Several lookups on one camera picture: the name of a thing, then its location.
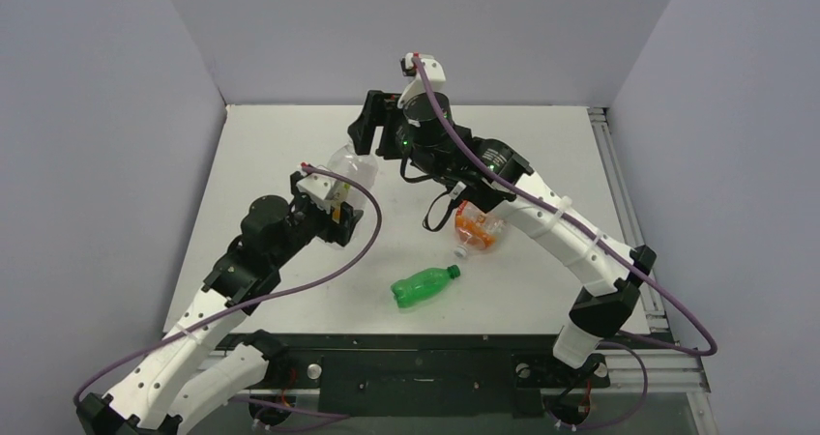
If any green plastic bottle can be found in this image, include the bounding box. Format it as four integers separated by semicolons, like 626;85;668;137
391;265;461;308

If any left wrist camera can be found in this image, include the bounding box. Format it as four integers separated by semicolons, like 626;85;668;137
296;165;351;215

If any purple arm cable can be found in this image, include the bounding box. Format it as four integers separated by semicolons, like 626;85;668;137
412;55;718;358
73;165;384;408

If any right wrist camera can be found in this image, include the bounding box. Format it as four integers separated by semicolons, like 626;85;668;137
397;52;446;109

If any clear square plastic bottle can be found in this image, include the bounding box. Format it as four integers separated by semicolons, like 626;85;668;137
327;142;378;190

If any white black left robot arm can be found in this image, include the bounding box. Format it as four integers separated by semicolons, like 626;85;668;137
73;165;376;434

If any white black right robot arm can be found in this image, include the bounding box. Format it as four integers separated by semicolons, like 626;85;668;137
347;90;657;384

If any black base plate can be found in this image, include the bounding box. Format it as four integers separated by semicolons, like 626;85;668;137
250;333;610;418

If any aluminium table edge rail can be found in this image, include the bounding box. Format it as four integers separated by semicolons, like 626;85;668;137
587;107;670;334

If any orange label plastic bottle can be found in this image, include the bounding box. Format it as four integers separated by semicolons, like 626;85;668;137
454;201;507;258

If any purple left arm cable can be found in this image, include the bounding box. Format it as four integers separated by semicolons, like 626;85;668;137
73;165;384;408

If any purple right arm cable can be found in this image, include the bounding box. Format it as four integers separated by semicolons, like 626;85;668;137
412;55;718;358

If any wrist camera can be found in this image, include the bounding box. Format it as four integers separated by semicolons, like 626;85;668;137
296;165;351;215
397;52;446;109

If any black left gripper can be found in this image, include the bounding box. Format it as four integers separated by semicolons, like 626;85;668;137
272;177;361;269

